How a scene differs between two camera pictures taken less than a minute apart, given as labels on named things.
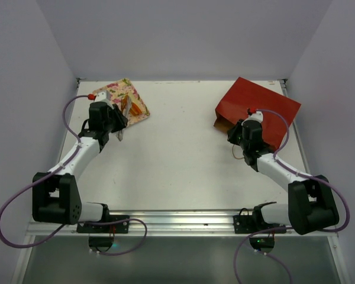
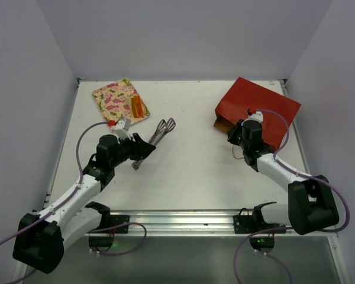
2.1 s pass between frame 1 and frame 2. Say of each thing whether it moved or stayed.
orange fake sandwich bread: moved
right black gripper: stayed
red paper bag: stayed
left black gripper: moved
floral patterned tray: stayed
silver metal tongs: moved
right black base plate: stayed
